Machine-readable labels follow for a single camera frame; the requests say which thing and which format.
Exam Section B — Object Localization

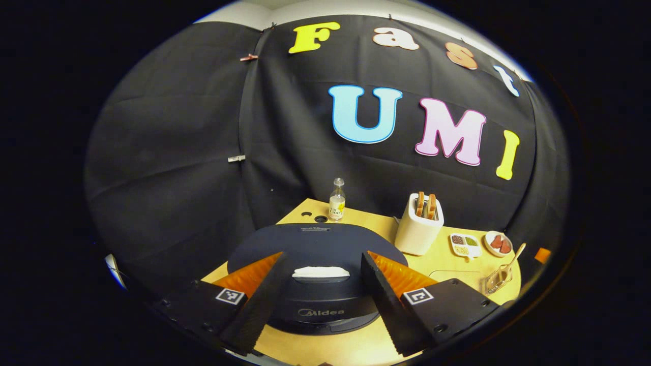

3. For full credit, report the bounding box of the clear container of rice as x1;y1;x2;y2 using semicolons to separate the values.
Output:
428;269;489;293

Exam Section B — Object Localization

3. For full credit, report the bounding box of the white round plate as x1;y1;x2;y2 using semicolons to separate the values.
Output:
483;230;514;258

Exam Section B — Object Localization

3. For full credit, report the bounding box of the wooden spoon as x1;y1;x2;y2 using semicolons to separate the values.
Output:
500;242;527;276

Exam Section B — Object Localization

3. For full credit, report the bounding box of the metal wire chopstick holder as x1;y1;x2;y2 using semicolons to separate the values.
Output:
482;264;512;296

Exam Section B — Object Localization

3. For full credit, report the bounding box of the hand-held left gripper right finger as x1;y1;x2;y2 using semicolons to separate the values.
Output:
360;250;502;357

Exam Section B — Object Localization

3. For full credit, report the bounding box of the white divided dish of beans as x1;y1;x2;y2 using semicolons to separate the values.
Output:
449;232;482;260

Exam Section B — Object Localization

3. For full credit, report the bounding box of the dark blue rice cooker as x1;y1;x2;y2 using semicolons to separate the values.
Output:
227;222;409;336

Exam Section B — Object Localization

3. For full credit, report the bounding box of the black backdrop cloth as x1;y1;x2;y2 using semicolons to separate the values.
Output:
84;14;569;300

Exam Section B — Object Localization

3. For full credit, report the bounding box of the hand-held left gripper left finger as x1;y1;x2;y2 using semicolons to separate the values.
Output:
152;251;291;357

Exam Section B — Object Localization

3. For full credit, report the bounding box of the small glass bottle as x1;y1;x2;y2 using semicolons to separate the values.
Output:
328;177;347;222

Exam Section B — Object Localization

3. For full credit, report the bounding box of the white toaster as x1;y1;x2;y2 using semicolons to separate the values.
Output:
394;192;445;256

